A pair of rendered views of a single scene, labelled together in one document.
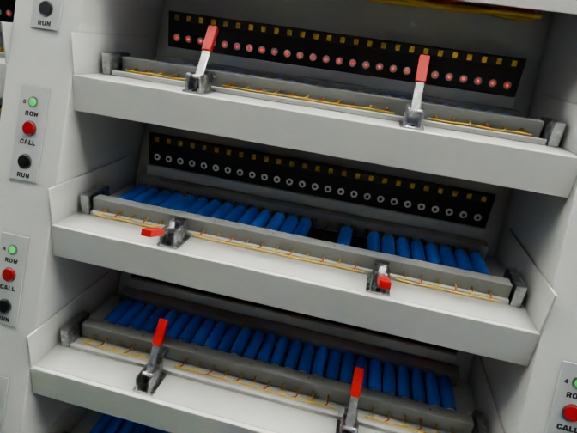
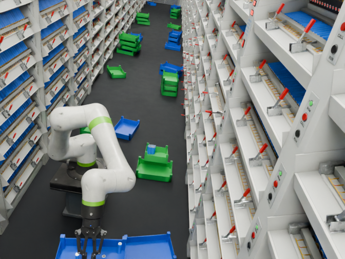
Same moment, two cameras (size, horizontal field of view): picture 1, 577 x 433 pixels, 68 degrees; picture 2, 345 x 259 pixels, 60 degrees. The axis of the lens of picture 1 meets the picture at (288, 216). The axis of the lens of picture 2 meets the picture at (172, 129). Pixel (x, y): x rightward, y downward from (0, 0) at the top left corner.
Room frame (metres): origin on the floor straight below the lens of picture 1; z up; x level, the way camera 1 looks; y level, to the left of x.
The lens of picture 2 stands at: (-0.06, -1.57, 1.66)
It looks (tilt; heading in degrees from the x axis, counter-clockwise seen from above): 31 degrees down; 77
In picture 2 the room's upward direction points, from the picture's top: 10 degrees clockwise
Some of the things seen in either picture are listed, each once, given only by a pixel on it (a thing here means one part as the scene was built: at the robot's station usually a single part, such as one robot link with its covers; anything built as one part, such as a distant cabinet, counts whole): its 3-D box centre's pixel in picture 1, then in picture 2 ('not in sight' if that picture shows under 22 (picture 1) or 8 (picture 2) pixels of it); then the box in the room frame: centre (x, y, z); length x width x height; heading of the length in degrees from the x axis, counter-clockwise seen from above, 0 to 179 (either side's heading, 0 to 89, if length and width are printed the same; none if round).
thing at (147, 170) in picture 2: not in sight; (154, 168); (0.30, 0.44, 0.04); 0.30 x 0.20 x 0.08; 172
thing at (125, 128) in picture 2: not in sight; (126, 127); (0.05, 1.08, 0.04); 0.30 x 0.20 x 0.08; 71
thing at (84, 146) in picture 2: not in sight; (83, 149); (-0.24, 0.04, 0.49); 0.16 x 0.13 x 0.19; 21
